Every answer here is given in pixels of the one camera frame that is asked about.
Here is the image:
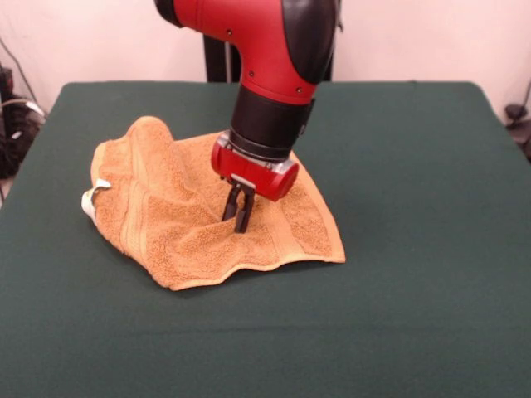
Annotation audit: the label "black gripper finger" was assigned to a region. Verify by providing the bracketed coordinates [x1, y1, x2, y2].
[221, 182, 242, 222]
[233, 189, 256, 234]

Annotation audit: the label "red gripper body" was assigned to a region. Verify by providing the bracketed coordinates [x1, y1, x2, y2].
[210, 130, 300, 203]

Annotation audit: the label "orange terry towel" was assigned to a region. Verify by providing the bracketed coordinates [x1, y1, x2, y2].
[80, 115, 347, 291]

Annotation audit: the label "dark green table cloth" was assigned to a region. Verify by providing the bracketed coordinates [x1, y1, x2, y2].
[0, 80, 531, 398]

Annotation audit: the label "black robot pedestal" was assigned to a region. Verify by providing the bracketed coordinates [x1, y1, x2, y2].
[202, 0, 345, 82]

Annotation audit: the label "tangled black cable bundle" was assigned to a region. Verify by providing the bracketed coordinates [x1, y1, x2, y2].
[0, 36, 47, 179]

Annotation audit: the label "black wall power adapter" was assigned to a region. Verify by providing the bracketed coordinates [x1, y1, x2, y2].
[0, 66, 16, 104]

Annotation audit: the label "black clamp with cable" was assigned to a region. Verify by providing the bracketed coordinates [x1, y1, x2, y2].
[503, 78, 531, 163]

